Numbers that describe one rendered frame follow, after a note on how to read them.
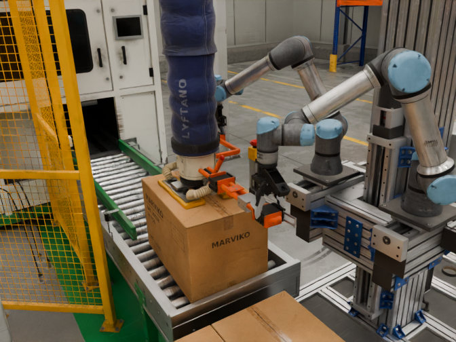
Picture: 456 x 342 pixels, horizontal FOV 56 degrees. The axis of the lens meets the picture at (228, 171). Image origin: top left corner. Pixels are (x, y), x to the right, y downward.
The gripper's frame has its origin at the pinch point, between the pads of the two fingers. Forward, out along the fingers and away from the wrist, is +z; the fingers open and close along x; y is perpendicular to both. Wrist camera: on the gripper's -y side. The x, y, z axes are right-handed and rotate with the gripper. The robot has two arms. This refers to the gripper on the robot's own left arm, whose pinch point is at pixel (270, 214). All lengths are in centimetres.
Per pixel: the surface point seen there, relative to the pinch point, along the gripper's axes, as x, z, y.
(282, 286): -24, 57, 23
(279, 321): -6, 54, 1
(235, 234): -1.6, 23.6, 28.2
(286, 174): -181, 109, 226
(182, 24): 7, -64, 51
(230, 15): -533, -14, 953
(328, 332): -19, 54, -15
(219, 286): 8, 48, 28
